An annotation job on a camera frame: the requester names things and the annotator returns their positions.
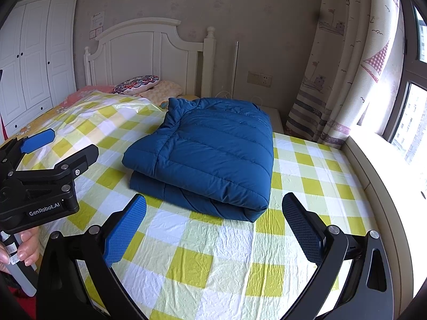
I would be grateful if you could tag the white wardrobe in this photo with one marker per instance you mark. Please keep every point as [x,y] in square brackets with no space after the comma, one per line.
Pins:
[33,60]

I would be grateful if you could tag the person's left hand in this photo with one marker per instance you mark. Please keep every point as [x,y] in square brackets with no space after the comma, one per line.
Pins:
[28,250]

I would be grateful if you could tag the pale yellow pillow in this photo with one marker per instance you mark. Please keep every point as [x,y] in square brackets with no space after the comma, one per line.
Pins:
[166,91]

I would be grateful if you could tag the printed curtain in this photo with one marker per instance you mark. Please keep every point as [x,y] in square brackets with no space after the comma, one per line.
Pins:
[340,56]

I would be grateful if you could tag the blue puffer jacket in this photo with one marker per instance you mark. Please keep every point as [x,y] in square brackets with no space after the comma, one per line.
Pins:
[206,160]

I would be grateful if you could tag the red cloth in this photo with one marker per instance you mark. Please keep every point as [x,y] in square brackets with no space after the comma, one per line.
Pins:
[20,306]

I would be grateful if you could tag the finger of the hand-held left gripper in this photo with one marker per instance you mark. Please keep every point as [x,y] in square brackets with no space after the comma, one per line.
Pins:
[73,161]
[36,140]

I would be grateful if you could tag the wall socket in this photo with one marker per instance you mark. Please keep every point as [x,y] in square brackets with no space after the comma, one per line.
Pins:
[259,78]

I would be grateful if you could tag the window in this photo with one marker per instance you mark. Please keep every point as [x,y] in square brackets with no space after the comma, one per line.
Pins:
[410,123]

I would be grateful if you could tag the yellow white checkered blanket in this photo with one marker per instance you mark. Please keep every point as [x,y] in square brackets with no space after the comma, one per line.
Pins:
[206,266]

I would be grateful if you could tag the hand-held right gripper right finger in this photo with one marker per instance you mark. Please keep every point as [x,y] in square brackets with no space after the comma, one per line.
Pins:
[302,230]

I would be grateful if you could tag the paper wall notice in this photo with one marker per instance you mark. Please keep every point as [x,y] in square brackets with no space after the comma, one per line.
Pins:
[97,19]

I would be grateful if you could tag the yellow cloth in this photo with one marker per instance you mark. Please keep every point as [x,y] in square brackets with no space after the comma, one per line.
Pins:
[190,98]

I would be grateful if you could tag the wall switch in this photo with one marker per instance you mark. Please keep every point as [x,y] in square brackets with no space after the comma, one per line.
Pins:
[95,32]

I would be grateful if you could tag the patterned pillow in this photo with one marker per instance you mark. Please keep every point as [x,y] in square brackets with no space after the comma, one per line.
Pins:
[136,85]

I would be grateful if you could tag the white bed headboard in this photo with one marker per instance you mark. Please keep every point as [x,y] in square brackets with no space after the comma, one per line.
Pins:
[140,56]

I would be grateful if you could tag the window sill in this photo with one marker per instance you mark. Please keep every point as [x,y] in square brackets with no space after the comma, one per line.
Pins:
[387,200]

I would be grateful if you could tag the white nightstand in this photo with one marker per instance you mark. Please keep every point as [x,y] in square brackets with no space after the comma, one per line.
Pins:
[275,120]

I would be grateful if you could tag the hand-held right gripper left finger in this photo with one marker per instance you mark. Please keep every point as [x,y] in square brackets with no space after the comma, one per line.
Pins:
[125,230]

